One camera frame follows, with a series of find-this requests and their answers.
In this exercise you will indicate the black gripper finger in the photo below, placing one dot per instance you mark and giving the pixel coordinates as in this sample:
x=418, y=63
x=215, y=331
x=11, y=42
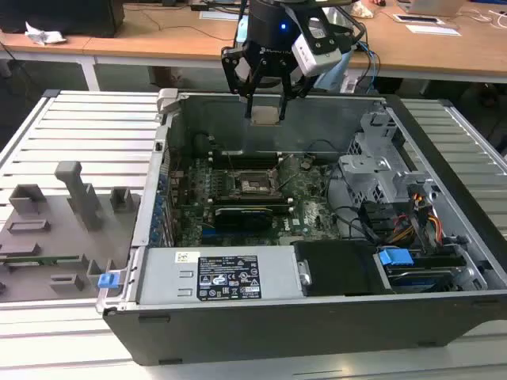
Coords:
x=295, y=85
x=231, y=75

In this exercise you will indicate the silver CPU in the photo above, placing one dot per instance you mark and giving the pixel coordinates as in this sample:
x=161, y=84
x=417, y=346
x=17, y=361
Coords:
x=266, y=115

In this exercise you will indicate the RAM slot with white latches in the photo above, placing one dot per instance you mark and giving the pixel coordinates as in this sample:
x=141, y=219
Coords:
x=241, y=160
x=222, y=200
x=241, y=153

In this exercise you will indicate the CPU socket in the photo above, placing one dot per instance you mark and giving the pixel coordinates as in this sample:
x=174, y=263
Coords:
x=253, y=186

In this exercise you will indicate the blue expansion slot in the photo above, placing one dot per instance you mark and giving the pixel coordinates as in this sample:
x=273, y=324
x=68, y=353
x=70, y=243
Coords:
x=208, y=237

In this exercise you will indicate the white paper sheet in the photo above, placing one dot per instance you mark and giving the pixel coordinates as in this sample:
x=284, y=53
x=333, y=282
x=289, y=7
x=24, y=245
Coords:
x=433, y=29
x=222, y=16

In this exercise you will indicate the grey case corner latch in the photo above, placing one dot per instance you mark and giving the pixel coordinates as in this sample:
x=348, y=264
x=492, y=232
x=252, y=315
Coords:
x=166, y=101

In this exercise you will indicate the coin battery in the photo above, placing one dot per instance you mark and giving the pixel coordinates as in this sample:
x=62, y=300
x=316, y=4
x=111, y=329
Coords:
x=307, y=162

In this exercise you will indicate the wooden desk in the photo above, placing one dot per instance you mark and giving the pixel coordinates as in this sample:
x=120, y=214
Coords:
x=158, y=43

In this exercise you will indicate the white crumpled cloth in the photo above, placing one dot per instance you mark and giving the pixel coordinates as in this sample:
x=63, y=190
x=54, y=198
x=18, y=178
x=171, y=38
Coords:
x=362, y=10

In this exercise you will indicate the silver drive cage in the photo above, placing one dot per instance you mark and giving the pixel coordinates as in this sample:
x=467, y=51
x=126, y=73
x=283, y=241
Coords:
x=368, y=170

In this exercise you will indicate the green RAM stick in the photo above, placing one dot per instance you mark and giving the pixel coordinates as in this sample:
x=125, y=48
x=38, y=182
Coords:
x=282, y=204
x=47, y=259

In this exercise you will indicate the white flat device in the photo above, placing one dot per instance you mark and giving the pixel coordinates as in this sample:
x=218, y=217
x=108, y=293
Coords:
x=406, y=17

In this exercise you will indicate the green motherboard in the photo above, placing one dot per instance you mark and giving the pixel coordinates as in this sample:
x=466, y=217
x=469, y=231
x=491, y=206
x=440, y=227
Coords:
x=313, y=213

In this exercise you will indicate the black graphics card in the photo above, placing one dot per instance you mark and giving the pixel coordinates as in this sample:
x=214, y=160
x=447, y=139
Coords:
x=241, y=221

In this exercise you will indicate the silver laptop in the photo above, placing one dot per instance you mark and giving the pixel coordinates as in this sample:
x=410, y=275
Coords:
x=431, y=6

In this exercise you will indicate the black equipment box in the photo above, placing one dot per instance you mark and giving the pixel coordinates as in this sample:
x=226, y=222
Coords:
x=59, y=16

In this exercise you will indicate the crumpled white paper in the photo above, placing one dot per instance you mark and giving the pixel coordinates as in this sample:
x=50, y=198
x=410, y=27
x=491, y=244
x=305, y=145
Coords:
x=43, y=35

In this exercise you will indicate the hard disk in blue carrier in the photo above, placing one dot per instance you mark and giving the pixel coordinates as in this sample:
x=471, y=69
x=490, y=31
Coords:
x=394, y=261

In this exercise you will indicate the grey power supply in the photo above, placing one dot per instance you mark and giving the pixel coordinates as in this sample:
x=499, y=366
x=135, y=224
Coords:
x=166, y=277

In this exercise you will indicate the grey parts rack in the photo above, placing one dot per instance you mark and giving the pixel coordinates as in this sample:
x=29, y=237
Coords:
x=59, y=221

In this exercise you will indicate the blue case latch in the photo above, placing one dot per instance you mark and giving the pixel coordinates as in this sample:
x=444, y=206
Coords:
x=107, y=281

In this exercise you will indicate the black PC case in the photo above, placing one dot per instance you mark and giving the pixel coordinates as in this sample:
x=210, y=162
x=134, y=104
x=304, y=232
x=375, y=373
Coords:
x=277, y=328

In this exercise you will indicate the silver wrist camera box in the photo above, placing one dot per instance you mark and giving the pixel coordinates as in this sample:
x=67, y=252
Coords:
x=317, y=59

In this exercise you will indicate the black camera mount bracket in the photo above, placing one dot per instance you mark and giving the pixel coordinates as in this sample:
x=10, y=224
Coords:
x=303, y=17

